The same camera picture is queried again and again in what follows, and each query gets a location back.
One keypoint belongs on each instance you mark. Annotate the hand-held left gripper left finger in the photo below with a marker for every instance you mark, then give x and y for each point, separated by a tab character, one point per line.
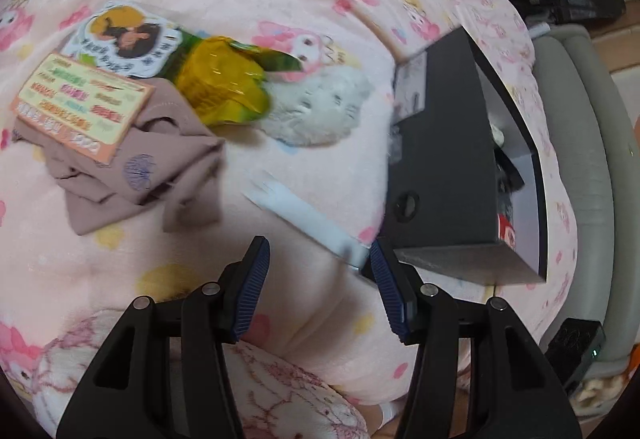
252	284

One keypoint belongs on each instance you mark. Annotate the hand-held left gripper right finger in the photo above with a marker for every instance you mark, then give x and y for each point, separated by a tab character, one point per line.
387	289

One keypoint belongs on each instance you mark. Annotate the white paper strip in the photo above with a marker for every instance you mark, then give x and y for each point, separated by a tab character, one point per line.
300	214

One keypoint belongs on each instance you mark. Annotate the black storage box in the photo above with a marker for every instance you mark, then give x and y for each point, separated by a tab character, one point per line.
440	144

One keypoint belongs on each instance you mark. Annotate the green yellow corn packet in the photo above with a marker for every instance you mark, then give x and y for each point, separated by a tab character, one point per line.
220	79

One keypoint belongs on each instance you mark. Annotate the cream fluffy cloth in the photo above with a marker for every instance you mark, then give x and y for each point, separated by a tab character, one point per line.
597	391

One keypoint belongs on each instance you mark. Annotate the white floral fleece cloth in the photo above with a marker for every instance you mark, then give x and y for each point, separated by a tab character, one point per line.
280	394

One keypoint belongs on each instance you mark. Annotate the red white toy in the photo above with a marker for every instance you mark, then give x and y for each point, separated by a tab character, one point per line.
507	231

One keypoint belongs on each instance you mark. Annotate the taupe brown cloth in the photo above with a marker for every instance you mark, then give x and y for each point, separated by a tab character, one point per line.
165	159

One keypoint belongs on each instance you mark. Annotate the dark grey item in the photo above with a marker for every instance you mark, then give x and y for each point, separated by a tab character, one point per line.
507	171

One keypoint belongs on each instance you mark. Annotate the grey-green sofa cushion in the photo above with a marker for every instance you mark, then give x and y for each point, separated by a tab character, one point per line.
590	169

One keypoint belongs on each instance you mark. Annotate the white plush toy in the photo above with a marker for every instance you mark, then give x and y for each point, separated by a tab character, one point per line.
320	109

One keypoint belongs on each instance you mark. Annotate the orange printed leaflet card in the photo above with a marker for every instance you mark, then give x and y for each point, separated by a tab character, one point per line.
75	104

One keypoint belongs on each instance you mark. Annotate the white cartoon figure card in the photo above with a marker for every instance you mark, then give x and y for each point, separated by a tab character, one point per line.
125	34

